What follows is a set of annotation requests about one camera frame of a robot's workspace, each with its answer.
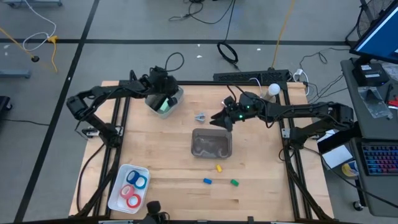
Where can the black mini computer box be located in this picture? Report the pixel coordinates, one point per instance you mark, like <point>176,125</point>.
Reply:
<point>370,74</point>

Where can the grey desk cart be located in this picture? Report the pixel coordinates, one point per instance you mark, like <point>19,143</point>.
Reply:
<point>367,127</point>

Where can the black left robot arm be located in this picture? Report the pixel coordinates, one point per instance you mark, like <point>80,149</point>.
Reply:
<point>93,91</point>

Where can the black power strip box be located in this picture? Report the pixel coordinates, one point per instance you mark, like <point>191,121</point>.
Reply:
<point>242,76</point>

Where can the red tape roll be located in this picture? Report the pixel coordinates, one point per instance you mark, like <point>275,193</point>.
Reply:
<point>128,202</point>

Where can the pink tape roll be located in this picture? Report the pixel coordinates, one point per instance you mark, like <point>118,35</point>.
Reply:
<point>122,192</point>

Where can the silver corner bracket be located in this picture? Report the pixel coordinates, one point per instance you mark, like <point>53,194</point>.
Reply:
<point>286,133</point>

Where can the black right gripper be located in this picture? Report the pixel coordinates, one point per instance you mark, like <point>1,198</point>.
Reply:
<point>245,109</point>

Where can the mint green stapler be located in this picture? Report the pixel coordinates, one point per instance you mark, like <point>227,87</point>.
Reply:
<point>163,106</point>

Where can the light grey plastic bin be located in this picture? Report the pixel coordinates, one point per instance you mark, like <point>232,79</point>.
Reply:
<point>174,110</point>

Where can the white plastic tray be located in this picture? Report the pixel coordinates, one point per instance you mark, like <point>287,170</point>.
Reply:
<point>116,200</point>

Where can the light blue tape roll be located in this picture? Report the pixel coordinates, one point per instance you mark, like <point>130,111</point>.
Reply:
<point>145,183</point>

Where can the white paper pad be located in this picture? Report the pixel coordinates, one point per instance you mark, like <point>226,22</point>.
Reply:
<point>337,155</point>

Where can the green mini stapler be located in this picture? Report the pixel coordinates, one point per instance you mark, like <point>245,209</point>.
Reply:
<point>234,182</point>

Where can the yellow mini stapler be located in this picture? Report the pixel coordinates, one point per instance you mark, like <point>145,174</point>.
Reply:
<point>219,168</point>

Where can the backlit colourful keyboard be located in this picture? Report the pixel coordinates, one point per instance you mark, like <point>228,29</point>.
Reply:
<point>381,160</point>

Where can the black floor fan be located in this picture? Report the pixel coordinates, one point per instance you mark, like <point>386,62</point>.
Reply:
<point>367,21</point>

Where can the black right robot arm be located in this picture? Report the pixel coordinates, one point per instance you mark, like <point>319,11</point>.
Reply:
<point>304,109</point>

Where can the clear plastic bag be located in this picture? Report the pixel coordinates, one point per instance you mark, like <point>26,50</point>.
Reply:
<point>374,102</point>

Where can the dark translucent plastic bin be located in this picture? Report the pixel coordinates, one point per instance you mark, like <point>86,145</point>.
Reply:
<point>211,143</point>

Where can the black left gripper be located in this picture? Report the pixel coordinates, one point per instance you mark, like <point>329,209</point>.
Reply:
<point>161,82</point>

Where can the blue screen computer monitor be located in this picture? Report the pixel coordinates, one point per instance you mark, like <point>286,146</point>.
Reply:
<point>381,40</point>

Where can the grey staple remover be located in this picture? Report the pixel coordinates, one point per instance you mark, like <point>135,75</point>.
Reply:
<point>200,117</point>

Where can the blue mini stapler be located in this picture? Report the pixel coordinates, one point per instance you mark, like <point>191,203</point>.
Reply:
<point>207,181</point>

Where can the white bulb table lamp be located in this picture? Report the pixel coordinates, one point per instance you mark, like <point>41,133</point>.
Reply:
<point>274,89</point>

